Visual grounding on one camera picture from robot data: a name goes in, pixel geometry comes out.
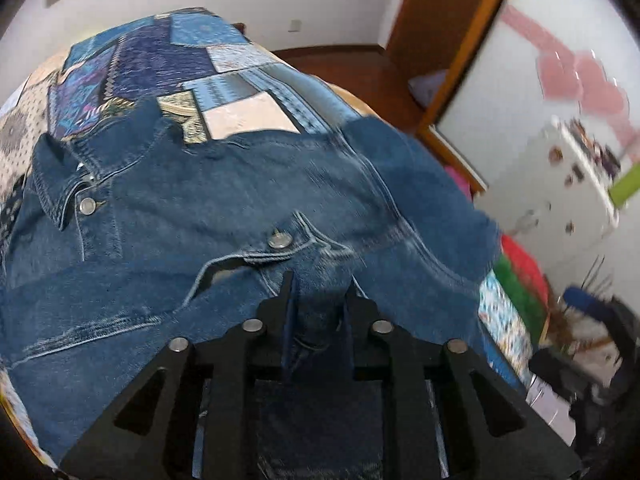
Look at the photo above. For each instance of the blue denim jacket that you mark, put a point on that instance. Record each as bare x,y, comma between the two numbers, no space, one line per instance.
127,236

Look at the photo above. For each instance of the green bottle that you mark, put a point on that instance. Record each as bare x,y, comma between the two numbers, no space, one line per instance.
625,187

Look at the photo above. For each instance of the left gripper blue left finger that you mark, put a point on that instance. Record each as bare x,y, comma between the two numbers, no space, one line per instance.
148,431

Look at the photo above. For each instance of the white sliding door with hearts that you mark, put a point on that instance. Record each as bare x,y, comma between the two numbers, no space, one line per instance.
546,59

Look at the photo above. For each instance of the blue patchwork bedspread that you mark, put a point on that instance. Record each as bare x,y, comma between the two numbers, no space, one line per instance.
206,77

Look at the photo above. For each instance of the wooden wardrobe frame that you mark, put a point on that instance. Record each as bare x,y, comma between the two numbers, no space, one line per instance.
433,35

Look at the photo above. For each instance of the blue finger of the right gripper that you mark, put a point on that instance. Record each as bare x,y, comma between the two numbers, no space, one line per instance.
578,299

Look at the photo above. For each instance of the wall power socket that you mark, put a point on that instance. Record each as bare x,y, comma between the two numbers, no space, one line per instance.
295,26

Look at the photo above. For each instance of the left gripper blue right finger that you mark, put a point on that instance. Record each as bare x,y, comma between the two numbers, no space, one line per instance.
446,413

